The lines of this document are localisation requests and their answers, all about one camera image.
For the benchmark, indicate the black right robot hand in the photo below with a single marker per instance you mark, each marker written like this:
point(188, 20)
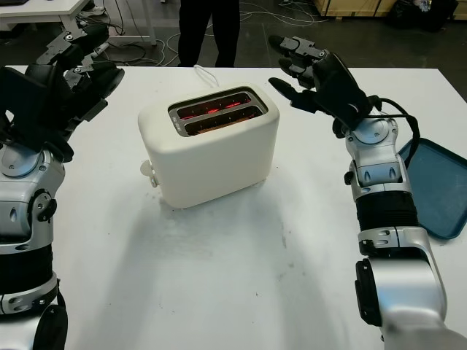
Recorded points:
point(335, 87)

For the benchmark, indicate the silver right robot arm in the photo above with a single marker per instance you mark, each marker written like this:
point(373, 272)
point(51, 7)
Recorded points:
point(386, 211)

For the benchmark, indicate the wooden crate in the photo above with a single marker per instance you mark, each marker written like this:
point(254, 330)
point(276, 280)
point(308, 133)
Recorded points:
point(350, 7)

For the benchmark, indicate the white power strip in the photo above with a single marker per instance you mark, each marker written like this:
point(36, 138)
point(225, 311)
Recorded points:
point(101, 49)

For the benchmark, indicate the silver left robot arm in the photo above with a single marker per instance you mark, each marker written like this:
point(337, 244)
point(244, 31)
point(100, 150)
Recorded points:
point(22, 204)

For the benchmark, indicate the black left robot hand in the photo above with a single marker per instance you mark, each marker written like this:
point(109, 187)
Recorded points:
point(58, 95)

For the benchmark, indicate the blue plastic tray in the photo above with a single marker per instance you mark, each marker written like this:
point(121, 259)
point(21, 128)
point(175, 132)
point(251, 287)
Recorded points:
point(438, 189)

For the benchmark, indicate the person in black trousers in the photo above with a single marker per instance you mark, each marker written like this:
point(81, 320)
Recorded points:
point(189, 33)

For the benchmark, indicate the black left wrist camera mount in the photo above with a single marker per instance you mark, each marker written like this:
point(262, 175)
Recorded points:
point(22, 98)

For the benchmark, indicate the white two-slot toaster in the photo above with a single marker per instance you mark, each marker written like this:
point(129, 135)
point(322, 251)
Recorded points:
point(211, 164)

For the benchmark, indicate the black bag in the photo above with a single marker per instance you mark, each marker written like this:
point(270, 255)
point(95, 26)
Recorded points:
point(423, 14)

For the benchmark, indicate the white desk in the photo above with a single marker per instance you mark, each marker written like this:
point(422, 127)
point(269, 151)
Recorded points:
point(33, 9)

